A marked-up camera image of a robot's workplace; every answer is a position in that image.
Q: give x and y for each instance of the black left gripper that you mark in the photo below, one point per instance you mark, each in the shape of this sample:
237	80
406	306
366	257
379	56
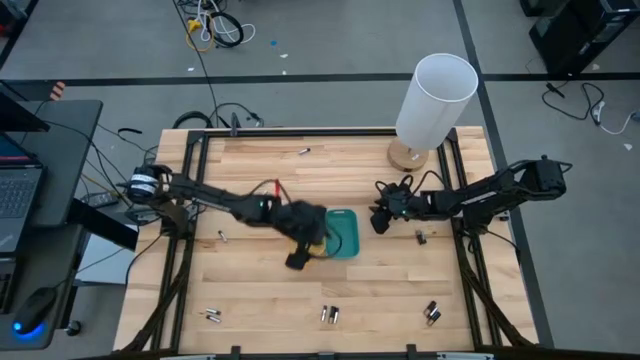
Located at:
305	225

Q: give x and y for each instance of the black cylindrical battery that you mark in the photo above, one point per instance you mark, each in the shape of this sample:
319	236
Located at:
330	314
434	317
419	237
423	237

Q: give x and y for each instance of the white shade wooden table lamp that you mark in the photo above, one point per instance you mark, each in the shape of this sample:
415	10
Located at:
435	105

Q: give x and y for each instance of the black office desk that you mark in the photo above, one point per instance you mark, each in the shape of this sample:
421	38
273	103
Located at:
65	150

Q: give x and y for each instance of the yellow plastic bin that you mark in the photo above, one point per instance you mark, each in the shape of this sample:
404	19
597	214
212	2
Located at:
320	248

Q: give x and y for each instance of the silver cylindrical battery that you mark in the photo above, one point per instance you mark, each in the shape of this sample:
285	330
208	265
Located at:
213	311
213	318
222	236
336	315
324	313
304	150
430	307

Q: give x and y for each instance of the orange black striped marker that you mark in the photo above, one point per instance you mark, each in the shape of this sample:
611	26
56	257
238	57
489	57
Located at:
57	90

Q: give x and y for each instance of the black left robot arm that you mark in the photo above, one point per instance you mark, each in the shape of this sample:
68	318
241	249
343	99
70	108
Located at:
215	197

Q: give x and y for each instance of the black laptop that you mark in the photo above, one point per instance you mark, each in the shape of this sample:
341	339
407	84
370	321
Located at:
17	195

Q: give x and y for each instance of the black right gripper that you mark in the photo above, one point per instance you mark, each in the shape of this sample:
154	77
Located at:
400	202

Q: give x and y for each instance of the teal plastic bin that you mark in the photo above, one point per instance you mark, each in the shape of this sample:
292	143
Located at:
347	225

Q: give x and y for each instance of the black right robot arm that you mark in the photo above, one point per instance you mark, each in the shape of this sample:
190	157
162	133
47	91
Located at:
480	197

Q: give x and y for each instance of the black monitor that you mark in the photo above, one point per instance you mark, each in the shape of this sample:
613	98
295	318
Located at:
15	117

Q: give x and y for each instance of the black aluminium table frame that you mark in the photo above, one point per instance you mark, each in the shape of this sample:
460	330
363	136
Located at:
350	132

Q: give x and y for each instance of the black computer tower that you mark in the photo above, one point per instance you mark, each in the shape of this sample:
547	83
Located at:
580	35

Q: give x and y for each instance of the black round caster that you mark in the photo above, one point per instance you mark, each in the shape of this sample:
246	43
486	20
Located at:
73	328

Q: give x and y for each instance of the black computer mouse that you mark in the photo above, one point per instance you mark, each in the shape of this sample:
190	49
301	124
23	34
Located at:
35	306

